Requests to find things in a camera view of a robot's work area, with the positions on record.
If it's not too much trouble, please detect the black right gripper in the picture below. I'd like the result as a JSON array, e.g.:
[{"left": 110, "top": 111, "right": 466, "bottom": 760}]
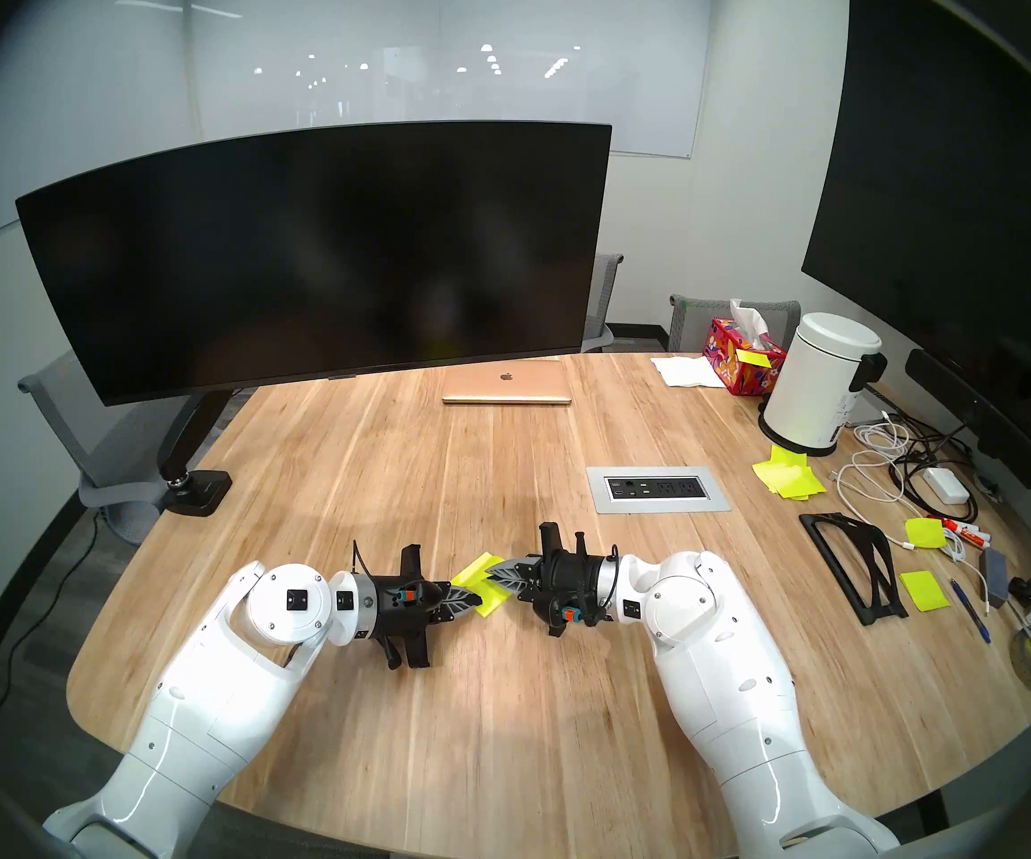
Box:
[{"left": 486, "top": 522, "right": 616, "bottom": 638}]

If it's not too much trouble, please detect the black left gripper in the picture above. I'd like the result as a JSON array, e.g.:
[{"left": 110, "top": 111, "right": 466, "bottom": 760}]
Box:
[{"left": 361, "top": 544, "right": 485, "bottom": 672}]

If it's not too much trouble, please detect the single yellow sticky note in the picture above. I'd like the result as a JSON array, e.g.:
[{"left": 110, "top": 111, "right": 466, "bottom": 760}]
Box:
[{"left": 453, "top": 553, "right": 503, "bottom": 590}]

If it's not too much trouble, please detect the yellow sticky note pad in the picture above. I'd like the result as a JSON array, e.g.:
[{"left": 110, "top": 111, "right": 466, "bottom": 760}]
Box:
[{"left": 451, "top": 553, "right": 509, "bottom": 618}]

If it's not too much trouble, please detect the crumpled yellow sticky notes pile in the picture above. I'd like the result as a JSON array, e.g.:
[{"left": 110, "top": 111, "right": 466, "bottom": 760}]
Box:
[{"left": 752, "top": 444, "right": 829, "bottom": 500}]

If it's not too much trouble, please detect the curved black computer monitor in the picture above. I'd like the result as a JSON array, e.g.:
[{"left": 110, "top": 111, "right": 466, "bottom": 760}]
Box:
[{"left": 16, "top": 121, "right": 613, "bottom": 408}]

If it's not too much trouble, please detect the flat yellow sticky note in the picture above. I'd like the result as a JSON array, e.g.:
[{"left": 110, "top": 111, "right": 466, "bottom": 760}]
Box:
[{"left": 899, "top": 570, "right": 952, "bottom": 613}]

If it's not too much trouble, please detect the silver table power outlet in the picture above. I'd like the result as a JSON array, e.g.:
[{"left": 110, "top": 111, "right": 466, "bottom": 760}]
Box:
[{"left": 587, "top": 465, "right": 733, "bottom": 515}]

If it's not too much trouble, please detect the rose gold closed laptop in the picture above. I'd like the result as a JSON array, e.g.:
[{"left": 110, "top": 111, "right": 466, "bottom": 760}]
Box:
[{"left": 442, "top": 360, "right": 573, "bottom": 406}]

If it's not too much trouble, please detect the white paper napkin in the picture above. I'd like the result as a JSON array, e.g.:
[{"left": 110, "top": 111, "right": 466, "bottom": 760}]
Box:
[{"left": 650, "top": 355, "right": 726, "bottom": 389}]

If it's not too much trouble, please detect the grey mesh office chair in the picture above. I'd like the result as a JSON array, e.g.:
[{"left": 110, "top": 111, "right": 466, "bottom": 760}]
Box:
[
  {"left": 18, "top": 352, "right": 212, "bottom": 545},
  {"left": 667, "top": 294, "right": 802, "bottom": 355},
  {"left": 582, "top": 252, "right": 625, "bottom": 353}
]

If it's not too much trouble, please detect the colourful floral tissue box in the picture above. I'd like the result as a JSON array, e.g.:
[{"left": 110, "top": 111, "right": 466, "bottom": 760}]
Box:
[{"left": 702, "top": 299, "right": 788, "bottom": 396}]

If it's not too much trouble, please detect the white cylindrical pedal bin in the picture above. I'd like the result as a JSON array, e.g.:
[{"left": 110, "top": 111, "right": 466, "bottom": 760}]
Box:
[{"left": 758, "top": 311, "right": 889, "bottom": 458}]

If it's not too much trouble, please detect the white power adapter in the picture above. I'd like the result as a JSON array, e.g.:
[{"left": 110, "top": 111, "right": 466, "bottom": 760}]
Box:
[{"left": 921, "top": 465, "right": 972, "bottom": 505}]

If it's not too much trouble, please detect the red white marker pen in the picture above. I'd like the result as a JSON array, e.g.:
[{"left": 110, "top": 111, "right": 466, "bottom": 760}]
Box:
[{"left": 927, "top": 515, "right": 992, "bottom": 547}]

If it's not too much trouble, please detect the blue ballpoint pen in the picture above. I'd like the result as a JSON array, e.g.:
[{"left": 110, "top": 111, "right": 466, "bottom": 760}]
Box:
[{"left": 950, "top": 579, "right": 992, "bottom": 645}]

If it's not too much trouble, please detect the grey whiteboard eraser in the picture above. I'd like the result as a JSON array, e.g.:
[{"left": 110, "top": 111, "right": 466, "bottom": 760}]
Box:
[{"left": 980, "top": 548, "right": 1013, "bottom": 609}]

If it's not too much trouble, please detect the black video sound bar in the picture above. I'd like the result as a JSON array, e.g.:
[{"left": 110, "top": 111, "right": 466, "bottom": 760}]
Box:
[{"left": 905, "top": 348, "right": 1031, "bottom": 490}]

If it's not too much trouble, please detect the black frame laptop stand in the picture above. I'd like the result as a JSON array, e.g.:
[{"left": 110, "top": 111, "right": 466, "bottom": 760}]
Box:
[{"left": 799, "top": 512, "right": 911, "bottom": 626}]

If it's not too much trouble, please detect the white charging cable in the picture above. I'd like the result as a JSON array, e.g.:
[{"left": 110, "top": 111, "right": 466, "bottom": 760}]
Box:
[{"left": 824, "top": 417, "right": 990, "bottom": 617}]

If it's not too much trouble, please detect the black looped cable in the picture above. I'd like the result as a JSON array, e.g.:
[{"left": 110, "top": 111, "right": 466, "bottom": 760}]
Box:
[{"left": 887, "top": 410, "right": 999, "bottom": 523}]

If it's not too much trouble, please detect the glass wall whiteboard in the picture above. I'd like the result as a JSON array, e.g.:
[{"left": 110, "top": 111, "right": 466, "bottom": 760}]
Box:
[{"left": 189, "top": 0, "right": 715, "bottom": 160}]

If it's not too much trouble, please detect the large black wall television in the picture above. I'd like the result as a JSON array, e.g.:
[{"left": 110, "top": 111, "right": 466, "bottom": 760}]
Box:
[{"left": 802, "top": 0, "right": 1031, "bottom": 491}]

